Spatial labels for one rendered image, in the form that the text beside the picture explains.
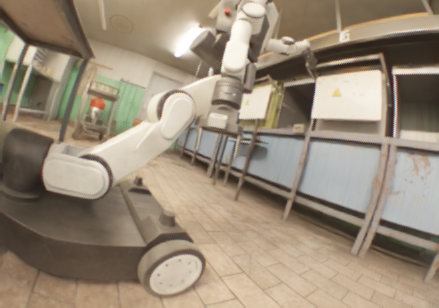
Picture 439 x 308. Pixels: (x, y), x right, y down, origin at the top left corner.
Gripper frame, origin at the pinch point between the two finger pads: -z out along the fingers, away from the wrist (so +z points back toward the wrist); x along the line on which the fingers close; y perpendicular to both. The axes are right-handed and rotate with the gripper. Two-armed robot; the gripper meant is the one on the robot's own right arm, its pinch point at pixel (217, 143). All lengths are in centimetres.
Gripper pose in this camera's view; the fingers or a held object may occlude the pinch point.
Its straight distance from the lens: 49.2
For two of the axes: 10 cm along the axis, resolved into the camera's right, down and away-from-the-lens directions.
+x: 9.8, 2.0, -0.4
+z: 2.0, -9.7, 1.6
